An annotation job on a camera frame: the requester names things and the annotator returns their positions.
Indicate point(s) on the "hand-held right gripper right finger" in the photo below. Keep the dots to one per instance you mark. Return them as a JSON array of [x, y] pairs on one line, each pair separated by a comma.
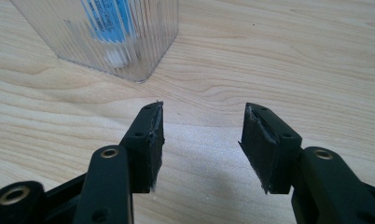
[[269, 149]]

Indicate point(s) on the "clear plastic ribbed container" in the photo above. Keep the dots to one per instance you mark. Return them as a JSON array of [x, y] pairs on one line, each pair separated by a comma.
[[126, 40]]

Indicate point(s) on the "blue and white toothpaste tube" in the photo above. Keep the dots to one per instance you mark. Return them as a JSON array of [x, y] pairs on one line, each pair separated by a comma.
[[109, 28]]

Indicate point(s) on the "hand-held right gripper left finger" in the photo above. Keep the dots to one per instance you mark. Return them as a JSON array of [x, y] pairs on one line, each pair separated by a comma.
[[143, 146]]

